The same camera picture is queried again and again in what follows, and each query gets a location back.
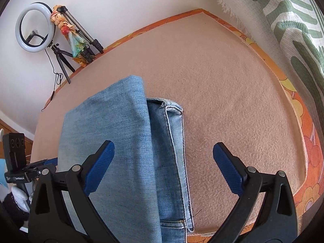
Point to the dark cloth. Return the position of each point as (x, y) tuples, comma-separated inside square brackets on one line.
[(11, 212)]

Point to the colourful knotted scarf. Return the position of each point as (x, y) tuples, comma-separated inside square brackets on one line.
[(76, 43)]

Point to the green white striped blanket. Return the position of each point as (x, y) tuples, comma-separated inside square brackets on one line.
[(291, 17)]

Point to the orange floral bed sheet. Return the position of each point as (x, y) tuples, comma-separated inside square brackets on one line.
[(311, 157)]

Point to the black folded tripod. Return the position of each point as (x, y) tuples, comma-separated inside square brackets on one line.
[(88, 53)]

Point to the white cloth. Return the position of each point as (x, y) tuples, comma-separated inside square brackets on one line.
[(20, 198)]

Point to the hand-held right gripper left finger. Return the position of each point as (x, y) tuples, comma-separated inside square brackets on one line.
[(100, 167)]

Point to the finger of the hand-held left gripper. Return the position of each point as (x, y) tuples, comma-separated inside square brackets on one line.
[(49, 162)]

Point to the black mini tripod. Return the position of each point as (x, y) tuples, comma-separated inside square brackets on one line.
[(60, 58)]

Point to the grey tripod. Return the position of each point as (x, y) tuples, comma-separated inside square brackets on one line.
[(81, 27)]

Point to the blue denim pants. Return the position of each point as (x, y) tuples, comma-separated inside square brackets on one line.
[(131, 131)]

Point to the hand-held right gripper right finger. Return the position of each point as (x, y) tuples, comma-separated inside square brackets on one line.
[(227, 168)]

